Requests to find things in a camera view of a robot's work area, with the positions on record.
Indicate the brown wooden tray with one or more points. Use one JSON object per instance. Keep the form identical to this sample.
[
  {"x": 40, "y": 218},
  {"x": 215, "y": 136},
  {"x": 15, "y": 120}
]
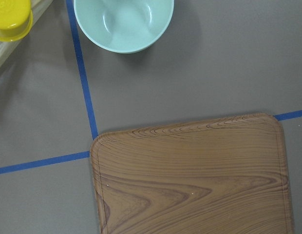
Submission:
[{"x": 218, "y": 176}]

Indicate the yellow plastic container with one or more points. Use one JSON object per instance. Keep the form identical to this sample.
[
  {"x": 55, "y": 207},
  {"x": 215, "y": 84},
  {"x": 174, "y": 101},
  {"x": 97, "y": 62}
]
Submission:
[{"x": 16, "y": 19}]

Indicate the green ceramic bowl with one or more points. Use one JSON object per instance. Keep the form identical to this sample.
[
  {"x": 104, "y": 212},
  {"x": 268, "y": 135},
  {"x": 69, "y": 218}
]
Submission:
[{"x": 123, "y": 26}]

